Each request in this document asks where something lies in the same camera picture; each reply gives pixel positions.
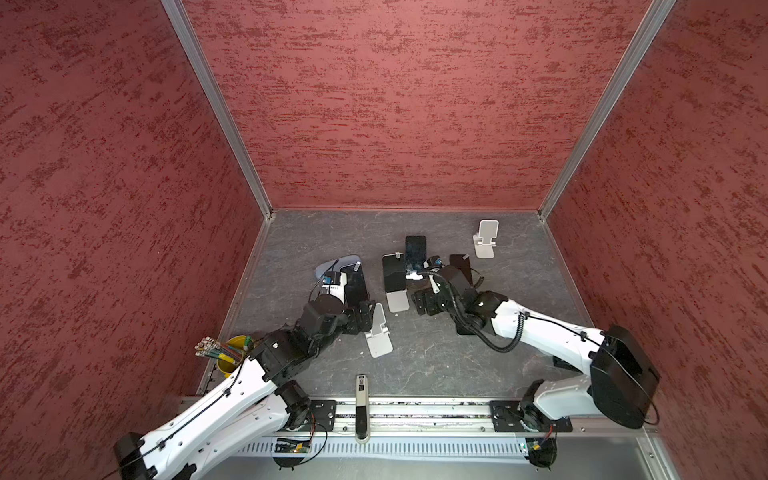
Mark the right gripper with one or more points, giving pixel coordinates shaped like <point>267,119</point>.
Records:
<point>428,296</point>

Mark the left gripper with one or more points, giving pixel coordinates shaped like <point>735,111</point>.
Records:
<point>353,327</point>

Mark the white phone stand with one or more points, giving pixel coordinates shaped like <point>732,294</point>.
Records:
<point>378,337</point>
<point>398,301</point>
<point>484,238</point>

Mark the black phone with sticker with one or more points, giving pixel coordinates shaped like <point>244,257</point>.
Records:
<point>462,263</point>

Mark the black phone stand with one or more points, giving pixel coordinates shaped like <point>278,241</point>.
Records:
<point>394,272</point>

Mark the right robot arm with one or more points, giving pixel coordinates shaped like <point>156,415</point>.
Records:
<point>615,378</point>

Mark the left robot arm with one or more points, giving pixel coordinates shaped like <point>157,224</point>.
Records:
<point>261,397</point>

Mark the purple edged phone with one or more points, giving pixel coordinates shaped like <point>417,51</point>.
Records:
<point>355,289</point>

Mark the black phone on wooden stand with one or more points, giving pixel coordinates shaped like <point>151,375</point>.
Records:
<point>415,253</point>

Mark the grey oval pad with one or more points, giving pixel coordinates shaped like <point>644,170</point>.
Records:
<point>336,265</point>

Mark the yellow cup with pens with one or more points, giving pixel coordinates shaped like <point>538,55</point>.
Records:
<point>227,355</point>

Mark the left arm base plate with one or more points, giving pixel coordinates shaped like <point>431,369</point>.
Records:
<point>318,416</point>

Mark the aluminium rail frame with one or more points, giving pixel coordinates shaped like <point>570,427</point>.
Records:
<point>459,417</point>

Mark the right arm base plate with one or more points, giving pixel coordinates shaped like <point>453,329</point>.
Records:
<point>511,417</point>

